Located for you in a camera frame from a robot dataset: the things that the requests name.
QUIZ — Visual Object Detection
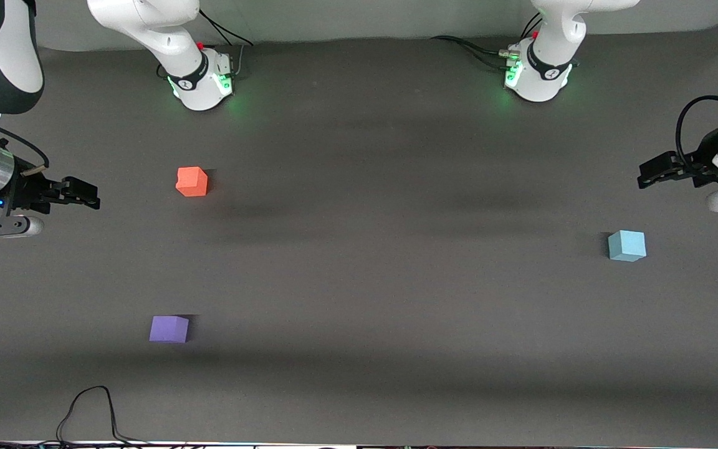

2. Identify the black arm base cable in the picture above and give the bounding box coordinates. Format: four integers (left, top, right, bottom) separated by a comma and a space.
198, 9, 254, 77
430, 35, 517, 70

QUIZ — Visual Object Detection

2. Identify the orange foam block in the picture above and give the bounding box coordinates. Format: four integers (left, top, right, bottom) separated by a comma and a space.
175, 167, 209, 198

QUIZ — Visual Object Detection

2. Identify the dark grey table mat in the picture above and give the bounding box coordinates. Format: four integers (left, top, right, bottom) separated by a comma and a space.
0, 22, 718, 447

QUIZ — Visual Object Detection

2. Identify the black left arm base cable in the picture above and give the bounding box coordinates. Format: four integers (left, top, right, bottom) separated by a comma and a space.
430, 35, 517, 70

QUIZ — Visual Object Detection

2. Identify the thin black looped cable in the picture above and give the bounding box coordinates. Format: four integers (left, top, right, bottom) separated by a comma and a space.
0, 385, 151, 448

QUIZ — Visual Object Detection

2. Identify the purple foam block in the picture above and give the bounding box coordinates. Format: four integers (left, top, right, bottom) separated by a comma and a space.
149, 315, 190, 344

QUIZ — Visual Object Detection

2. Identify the light blue foam block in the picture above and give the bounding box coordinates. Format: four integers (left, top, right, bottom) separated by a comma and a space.
607, 229, 648, 263

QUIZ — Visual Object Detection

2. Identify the black right arm base cable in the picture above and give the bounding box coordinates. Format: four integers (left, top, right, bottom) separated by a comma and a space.
198, 9, 254, 77

